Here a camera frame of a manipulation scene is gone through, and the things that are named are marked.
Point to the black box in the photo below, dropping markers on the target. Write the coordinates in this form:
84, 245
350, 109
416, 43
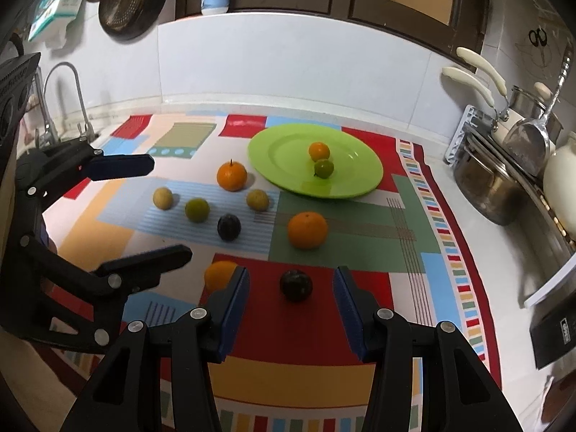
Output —
555, 333

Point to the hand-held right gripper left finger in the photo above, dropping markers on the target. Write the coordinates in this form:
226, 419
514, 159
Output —
234, 308

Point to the golden mesh strainer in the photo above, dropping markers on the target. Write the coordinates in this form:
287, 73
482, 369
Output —
119, 6

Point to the green plum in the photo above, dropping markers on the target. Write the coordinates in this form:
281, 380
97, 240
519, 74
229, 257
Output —
197, 210

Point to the green plate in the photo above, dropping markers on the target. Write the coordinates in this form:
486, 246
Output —
279, 153

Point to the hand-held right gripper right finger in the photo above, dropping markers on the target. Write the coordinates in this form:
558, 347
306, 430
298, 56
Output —
348, 312

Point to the large orange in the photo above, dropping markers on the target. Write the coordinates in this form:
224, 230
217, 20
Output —
308, 230

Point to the yellow plum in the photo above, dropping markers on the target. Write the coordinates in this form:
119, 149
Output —
162, 199

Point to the black scissors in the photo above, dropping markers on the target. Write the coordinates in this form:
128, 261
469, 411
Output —
537, 36

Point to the blue and white carton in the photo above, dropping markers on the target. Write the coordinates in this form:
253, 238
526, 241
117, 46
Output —
58, 0

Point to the steel skimmer ladle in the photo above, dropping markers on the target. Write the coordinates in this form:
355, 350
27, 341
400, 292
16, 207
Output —
526, 144

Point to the colourful patchwork table mat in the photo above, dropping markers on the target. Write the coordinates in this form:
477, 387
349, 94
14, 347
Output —
315, 360

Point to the green lime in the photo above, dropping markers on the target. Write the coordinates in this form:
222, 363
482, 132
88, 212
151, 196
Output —
323, 168

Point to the steel kitchen faucet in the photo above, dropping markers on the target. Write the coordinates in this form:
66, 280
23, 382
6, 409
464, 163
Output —
79, 94

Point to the dark purple plum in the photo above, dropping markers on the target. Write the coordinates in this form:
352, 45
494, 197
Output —
295, 285
229, 228

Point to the white plastic rack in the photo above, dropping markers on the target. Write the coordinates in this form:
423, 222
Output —
465, 128

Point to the large steel stockpot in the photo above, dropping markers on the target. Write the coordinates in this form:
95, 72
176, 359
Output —
486, 189

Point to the white ceramic kettle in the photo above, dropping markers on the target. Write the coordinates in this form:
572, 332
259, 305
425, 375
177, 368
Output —
562, 175

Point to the small orange tangerine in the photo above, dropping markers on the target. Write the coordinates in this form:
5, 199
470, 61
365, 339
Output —
231, 176
319, 150
218, 274

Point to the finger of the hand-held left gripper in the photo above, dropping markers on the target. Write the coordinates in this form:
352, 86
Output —
144, 264
123, 165

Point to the kiwi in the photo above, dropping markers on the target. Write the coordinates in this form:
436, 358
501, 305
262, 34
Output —
257, 200

